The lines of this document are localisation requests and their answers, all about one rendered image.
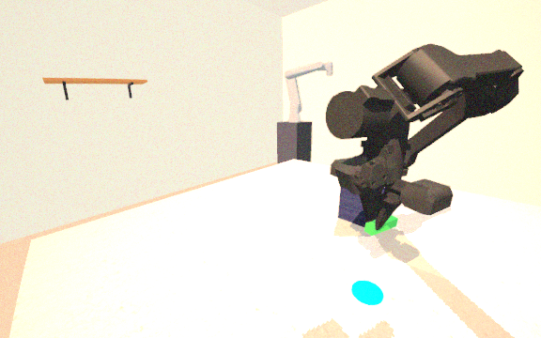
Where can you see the green rectangular post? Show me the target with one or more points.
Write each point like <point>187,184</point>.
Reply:
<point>390,223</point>

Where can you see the cyan circle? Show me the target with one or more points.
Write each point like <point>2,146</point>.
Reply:
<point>367,293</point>

